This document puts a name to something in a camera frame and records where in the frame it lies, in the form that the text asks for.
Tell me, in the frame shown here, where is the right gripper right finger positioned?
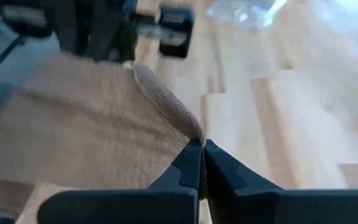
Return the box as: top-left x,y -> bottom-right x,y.
203,139 -> 358,224

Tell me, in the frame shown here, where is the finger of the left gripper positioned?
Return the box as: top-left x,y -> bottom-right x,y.
94,18 -> 137,63
54,18 -> 96,62

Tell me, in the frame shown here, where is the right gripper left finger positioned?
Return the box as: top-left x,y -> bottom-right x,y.
37,139 -> 203,224

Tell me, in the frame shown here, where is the clear plastic zip bag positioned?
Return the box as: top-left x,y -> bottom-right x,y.
206,0 -> 289,32

